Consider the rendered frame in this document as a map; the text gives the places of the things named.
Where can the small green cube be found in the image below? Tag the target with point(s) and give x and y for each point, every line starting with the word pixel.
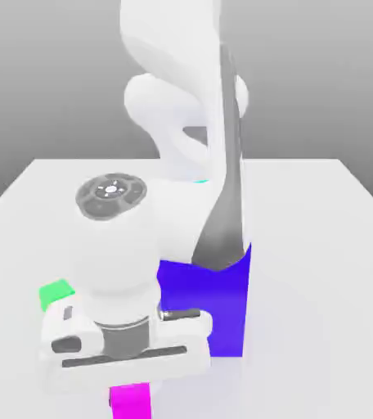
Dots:
pixel 55 291

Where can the small cyan cube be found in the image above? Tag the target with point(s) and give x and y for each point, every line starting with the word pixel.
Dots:
pixel 201 181

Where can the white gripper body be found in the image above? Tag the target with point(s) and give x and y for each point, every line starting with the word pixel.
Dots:
pixel 124 373

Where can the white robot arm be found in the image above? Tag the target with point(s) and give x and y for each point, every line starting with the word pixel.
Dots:
pixel 173 98

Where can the small magenta cube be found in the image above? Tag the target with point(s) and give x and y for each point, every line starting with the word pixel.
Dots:
pixel 130 402

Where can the large blue box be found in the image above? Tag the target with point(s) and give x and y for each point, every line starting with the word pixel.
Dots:
pixel 219 304

